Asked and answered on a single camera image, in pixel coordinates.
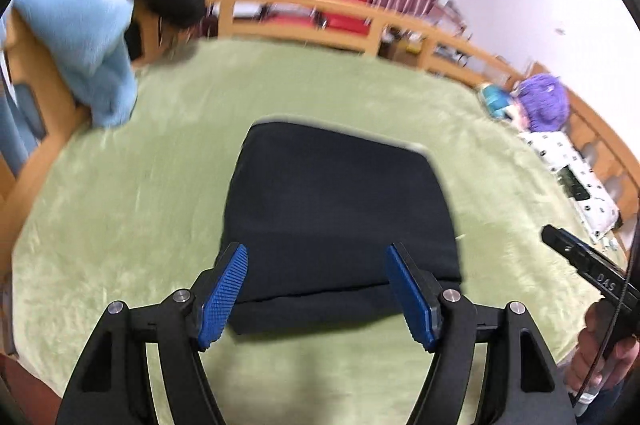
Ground green fleece blanket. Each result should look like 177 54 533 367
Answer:
10 38 631 425

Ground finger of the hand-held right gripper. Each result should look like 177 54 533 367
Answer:
541 224 597 275

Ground white patterned cloth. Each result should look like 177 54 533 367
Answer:
517 130 623 241

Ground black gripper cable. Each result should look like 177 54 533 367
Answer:
570 190 640 413

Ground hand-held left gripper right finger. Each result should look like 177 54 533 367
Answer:
384 241 576 425

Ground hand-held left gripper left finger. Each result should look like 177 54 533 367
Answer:
55 242 250 425

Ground black remote control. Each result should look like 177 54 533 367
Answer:
557 165 591 202

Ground pile of household clutter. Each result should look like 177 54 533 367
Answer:
400 36 473 72

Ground teal patterned pillow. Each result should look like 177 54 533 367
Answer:
480 82 521 123

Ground person's right hand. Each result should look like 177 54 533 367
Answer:
569 299 640 396

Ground purple plush toy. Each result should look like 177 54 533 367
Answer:
515 72 571 132

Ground light blue fleece blanket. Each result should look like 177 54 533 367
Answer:
10 0 138 129

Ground black white-striped pants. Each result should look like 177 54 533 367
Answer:
217 120 463 337

